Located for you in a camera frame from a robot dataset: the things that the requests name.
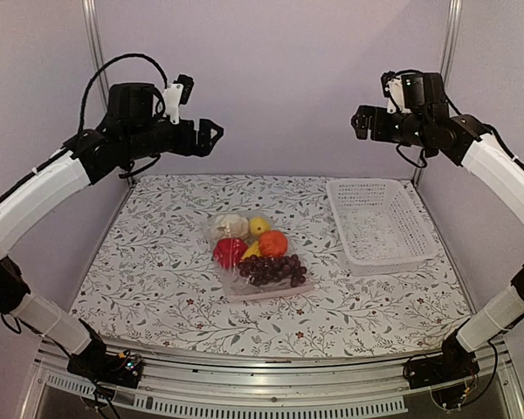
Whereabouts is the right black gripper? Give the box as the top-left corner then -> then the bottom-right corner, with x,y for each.
353,104 -> 431,147

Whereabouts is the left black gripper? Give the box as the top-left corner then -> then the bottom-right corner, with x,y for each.
124,115 -> 224,161

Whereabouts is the white cauliflower toy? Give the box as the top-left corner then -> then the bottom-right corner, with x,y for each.
210,214 -> 250,241

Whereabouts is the yellow corn toy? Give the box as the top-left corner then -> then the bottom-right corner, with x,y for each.
242,241 -> 262,260
249,216 -> 272,237

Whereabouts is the red pepper toy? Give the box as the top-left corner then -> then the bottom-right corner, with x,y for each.
213,238 -> 248,270

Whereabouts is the orange pumpkin toy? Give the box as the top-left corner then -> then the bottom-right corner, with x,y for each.
259,230 -> 288,258

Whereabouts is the clear zip top bag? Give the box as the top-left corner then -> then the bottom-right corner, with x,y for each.
203,210 -> 314,302

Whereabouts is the dark red grape bunch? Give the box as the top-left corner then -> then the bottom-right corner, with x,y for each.
238,254 -> 307,287

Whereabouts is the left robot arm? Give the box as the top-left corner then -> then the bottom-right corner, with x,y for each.
0,117 -> 224,379

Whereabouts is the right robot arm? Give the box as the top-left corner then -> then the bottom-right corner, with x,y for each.
351,105 -> 524,381

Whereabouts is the white plastic basket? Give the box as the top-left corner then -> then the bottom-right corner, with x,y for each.
327,178 -> 437,277

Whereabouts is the floral table mat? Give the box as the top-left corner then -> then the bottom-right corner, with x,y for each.
71,175 -> 470,358

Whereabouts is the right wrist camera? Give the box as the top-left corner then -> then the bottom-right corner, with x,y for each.
381,70 -> 448,113

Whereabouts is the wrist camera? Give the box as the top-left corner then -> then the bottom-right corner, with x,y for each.
381,70 -> 448,113
104,74 -> 195,128

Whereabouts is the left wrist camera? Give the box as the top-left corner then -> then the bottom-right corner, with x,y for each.
104,74 -> 195,128

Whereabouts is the right aluminium post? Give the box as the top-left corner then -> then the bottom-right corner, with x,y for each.
411,0 -> 462,188

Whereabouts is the aluminium post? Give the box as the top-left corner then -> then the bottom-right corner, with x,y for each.
411,0 -> 462,188
80,0 -> 134,184

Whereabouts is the left aluminium post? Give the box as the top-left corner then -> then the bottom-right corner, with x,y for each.
80,0 -> 134,184

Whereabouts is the aluminium front rail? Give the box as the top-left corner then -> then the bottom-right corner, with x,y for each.
17,338 -> 524,418

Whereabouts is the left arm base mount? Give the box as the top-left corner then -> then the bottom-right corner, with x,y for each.
67,346 -> 144,388

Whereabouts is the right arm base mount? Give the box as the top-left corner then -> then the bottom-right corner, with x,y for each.
403,348 -> 479,410

